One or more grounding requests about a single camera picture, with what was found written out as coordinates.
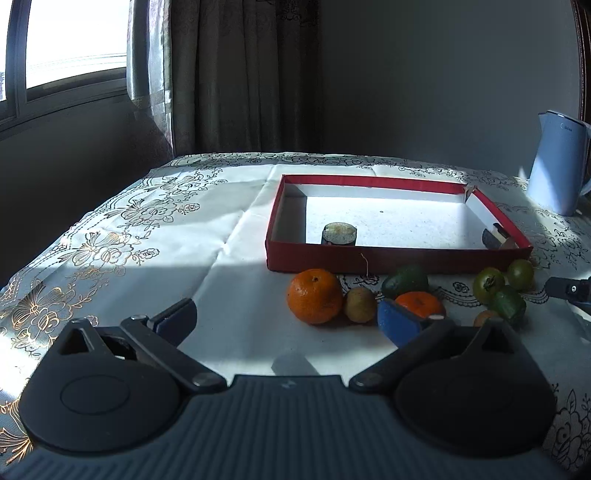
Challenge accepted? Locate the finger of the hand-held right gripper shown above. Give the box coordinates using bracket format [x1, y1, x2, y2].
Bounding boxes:
[544, 277, 591, 320]

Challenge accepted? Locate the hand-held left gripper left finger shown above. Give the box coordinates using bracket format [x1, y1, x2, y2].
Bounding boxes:
[54, 298, 227, 394]

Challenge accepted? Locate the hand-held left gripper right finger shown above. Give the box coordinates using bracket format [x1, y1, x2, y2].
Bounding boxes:
[348, 299, 532, 394]

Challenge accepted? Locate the small orange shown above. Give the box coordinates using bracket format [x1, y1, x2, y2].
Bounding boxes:
[395, 292, 446, 319]

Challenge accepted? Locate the brown kiwi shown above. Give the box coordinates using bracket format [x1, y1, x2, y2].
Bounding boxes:
[342, 287, 378, 323]

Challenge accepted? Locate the dark green avocado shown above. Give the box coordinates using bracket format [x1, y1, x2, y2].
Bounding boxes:
[381, 264, 430, 300]

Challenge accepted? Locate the green tomato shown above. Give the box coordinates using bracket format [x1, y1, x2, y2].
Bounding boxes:
[506, 259, 535, 291]
[472, 268, 506, 304]

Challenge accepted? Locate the light green cut piece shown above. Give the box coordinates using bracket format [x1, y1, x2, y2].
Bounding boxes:
[489, 285, 527, 324]

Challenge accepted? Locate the red cardboard box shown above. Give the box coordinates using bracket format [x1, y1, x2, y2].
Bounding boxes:
[264, 174, 534, 274]

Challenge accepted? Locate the large orange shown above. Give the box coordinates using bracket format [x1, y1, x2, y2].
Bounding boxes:
[287, 268, 345, 325]

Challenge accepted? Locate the white gold floral tablecloth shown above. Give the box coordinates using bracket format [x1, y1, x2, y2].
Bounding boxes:
[0, 152, 591, 472]

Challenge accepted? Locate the dark cut cylinder piece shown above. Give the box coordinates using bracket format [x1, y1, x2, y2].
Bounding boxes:
[481, 223, 512, 250]
[321, 222, 357, 247]

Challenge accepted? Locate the light blue electric kettle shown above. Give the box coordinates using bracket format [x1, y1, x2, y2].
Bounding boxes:
[526, 110, 591, 217]

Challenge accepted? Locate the brown patterned curtain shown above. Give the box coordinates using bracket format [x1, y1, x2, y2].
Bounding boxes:
[127, 0, 321, 160]

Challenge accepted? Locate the window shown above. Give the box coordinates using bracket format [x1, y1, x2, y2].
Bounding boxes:
[0, 0, 131, 136]

